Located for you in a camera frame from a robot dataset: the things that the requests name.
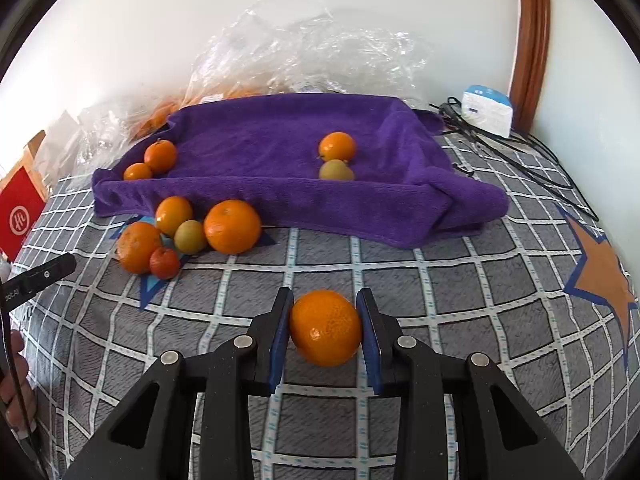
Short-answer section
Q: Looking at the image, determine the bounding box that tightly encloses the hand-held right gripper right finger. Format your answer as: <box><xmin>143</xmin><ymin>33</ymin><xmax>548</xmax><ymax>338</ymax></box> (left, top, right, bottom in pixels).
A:
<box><xmin>355</xmin><ymin>287</ymin><xmax>586</xmax><ymax>480</ymax></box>

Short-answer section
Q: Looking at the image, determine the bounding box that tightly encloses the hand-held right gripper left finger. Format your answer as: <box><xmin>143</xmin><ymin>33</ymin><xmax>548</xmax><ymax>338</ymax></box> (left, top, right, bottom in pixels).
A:
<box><xmin>62</xmin><ymin>287</ymin><xmax>295</xmax><ymax>480</ymax></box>

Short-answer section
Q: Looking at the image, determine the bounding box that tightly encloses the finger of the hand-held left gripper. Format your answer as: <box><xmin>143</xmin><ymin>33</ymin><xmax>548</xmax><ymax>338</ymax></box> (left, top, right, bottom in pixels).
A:
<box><xmin>10</xmin><ymin>253</ymin><xmax>77</xmax><ymax>301</ymax></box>

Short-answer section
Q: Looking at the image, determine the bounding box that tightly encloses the small red-orange mandarin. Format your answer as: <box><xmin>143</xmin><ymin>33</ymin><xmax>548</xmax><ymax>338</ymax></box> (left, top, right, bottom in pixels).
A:
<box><xmin>149</xmin><ymin>246</ymin><xmax>181</xmax><ymax>281</ymax></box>

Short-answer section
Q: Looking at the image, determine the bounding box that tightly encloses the large mandarin orange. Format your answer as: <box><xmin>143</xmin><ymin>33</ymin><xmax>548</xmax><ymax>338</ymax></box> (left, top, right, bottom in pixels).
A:
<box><xmin>203</xmin><ymin>199</ymin><xmax>263</xmax><ymax>255</ymax></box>

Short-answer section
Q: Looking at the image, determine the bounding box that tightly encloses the yellow-green citrus fruit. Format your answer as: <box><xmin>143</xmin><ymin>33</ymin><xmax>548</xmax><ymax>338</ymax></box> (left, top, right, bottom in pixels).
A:
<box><xmin>318</xmin><ymin>159</ymin><xmax>355</xmax><ymax>181</ymax></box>
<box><xmin>173</xmin><ymin>220</ymin><xmax>208</xmax><ymax>255</ymax></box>

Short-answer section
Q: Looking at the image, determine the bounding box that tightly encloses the purple towel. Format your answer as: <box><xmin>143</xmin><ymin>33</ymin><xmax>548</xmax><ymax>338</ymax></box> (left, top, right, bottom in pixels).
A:
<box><xmin>91</xmin><ymin>92</ymin><xmax>511</xmax><ymax>249</ymax></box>

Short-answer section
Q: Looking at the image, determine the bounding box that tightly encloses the person's left hand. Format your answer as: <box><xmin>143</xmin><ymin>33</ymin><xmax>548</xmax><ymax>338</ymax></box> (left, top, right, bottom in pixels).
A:
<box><xmin>0</xmin><ymin>332</ymin><xmax>36</xmax><ymax>433</ymax></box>

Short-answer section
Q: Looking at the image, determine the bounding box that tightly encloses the red paper bag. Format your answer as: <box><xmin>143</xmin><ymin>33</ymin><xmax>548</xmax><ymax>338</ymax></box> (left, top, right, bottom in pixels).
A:
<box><xmin>0</xmin><ymin>166</ymin><xmax>48</xmax><ymax>261</ymax></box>

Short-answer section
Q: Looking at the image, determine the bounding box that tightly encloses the grey checked tablecloth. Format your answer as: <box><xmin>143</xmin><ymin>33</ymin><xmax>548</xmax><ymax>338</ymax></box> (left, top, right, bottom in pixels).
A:
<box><xmin>10</xmin><ymin>125</ymin><xmax>640</xmax><ymax>480</ymax></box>

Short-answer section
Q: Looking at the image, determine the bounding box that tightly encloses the brown paper bag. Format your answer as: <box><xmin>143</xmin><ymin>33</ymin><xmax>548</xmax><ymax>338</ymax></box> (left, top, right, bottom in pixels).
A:
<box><xmin>0</xmin><ymin>129</ymin><xmax>51</xmax><ymax>196</ymax></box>

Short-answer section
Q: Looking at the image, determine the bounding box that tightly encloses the white plastic bag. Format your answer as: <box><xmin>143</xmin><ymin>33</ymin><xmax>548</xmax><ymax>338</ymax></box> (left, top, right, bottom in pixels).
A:
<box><xmin>42</xmin><ymin>107</ymin><xmax>86</xmax><ymax>161</ymax></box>

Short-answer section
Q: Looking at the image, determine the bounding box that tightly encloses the small clear plastic bag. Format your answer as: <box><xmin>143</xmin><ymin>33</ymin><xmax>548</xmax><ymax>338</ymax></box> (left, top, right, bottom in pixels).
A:
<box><xmin>75</xmin><ymin>100</ymin><xmax>151</xmax><ymax>171</ymax></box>

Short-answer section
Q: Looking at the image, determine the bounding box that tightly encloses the clear plastic bag of oranges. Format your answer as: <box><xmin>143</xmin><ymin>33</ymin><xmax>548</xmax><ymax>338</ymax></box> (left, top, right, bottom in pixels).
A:
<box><xmin>125</xmin><ymin>85</ymin><xmax>266</xmax><ymax>143</ymax></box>

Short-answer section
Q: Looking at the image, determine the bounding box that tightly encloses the blue white tissue pack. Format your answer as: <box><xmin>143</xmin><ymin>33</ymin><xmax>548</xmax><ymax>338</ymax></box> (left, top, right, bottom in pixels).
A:
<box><xmin>460</xmin><ymin>84</ymin><xmax>514</xmax><ymax>139</ymax></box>

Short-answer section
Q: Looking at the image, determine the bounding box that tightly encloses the crumpled clear plastic bag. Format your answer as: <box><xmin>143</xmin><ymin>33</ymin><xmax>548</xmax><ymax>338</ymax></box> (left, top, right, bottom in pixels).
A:
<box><xmin>187</xmin><ymin>0</ymin><xmax>436</xmax><ymax>111</ymax></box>

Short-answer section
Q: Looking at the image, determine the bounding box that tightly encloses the tangle of black cables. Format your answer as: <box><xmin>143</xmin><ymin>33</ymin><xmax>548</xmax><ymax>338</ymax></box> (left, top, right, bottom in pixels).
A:
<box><xmin>429</xmin><ymin>96</ymin><xmax>601</xmax><ymax>223</ymax></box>

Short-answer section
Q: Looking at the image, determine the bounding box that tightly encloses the brown wooden door frame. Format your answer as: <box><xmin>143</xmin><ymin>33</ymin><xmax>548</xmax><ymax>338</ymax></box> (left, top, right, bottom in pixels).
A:
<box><xmin>509</xmin><ymin>0</ymin><xmax>552</xmax><ymax>133</ymax></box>

